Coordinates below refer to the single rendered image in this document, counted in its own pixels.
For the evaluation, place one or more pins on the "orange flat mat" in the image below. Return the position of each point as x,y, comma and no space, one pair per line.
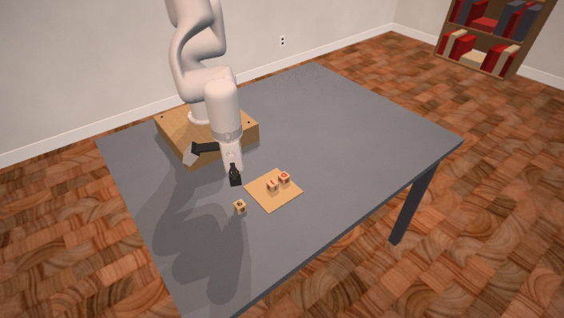
272,201

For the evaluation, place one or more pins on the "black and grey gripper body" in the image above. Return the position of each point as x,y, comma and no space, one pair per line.
231,152

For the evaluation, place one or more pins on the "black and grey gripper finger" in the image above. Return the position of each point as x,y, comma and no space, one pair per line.
235,178

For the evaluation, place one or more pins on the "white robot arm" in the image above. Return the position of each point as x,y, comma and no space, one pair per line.
210,92

